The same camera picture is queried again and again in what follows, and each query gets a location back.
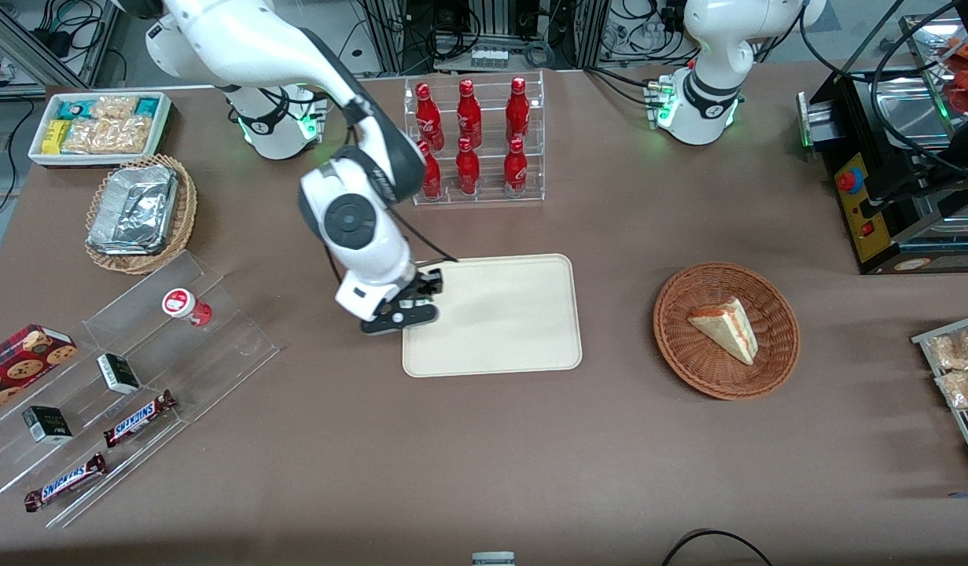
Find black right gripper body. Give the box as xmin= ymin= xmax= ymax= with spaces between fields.
xmin=388 ymin=268 xmax=446 ymax=313

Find cream plastic tray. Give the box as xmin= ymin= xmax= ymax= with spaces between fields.
xmin=403 ymin=253 xmax=583 ymax=378

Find red orange object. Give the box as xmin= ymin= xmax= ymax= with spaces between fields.
xmin=944 ymin=38 xmax=968 ymax=116

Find red cola bottle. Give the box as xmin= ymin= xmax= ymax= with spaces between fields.
xmin=506 ymin=76 xmax=531 ymax=145
xmin=457 ymin=79 xmax=483 ymax=149
xmin=503 ymin=137 xmax=528 ymax=197
xmin=419 ymin=140 xmax=444 ymax=200
xmin=415 ymin=83 xmax=445 ymax=150
xmin=455 ymin=137 xmax=481 ymax=197

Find black steel kitchen machine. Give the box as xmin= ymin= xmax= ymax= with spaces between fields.
xmin=797 ymin=14 xmax=968 ymax=275

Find clear acrylic bottle rack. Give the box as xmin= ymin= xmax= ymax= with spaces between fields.
xmin=403 ymin=69 xmax=546 ymax=208

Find clear nut snack bag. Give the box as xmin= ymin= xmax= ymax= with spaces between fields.
xmin=926 ymin=325 xmax=968 ymax=371
xmin=935 ymin=368 xmax=968 ymax=410

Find clear acrylic stepped stand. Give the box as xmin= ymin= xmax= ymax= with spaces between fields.
xmin=0 ymin=250 xmax=281 ymax=530

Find tan wicker basket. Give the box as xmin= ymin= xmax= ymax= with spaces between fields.
xmin=84 ymin=154 xmax=198 ymax=275

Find brown round wicker basket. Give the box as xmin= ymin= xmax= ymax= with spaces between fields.
xmin=653 ymin=262 xmax=801 ymax=402

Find aluminium foil container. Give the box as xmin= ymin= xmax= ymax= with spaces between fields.
xmin=86 ymin=165 xmax=179 ymax=256

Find triangle sandwich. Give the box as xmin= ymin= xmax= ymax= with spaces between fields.
xmin=686 ymin=296 xmax=760 ymax=366

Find snickers chocolate bar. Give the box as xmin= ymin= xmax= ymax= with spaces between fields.
xmin=24 ymin=453 xmax=108 ymax=513
xmin=102 ymin=391 xmax=179 ymax=449

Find small dark green box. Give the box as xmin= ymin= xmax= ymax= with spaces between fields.
xmin=97 ymin=354 xmax=142 ymax=395
xmin=22 ymin=406 xmax=74 ymax=444

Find clear peanut snack bag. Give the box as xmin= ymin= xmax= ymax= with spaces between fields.
xmin=90 ymin=95 xmax=139 ymax=121
xmin=62 ymin=116 xmax=152 ymax=155

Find yellow snack packet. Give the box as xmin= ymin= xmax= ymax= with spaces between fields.
xmin=42 ymin=119 xmax=72 ymax=156

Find white snack bin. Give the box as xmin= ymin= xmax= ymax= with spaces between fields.
xmin=28 ymin=91 xmax=173 ymax=169

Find red cookie box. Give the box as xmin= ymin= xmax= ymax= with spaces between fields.
xmin=0 ymin=324 xmax=79 ymax=418

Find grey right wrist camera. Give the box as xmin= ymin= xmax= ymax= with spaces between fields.
xmin=361 ymin=303 xmax=440 ymax=336

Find grey wire rack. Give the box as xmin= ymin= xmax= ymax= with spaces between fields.
xmin=911 ymin=313 xmax=968 ymax=481

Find aluminium frame rack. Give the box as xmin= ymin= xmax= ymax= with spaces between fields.
xmin=364 ymin=0 xmax=612 ymax=73

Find black cable loop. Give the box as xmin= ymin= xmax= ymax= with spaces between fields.
xmin=661 ymin=529 xmax=775 ymax=566

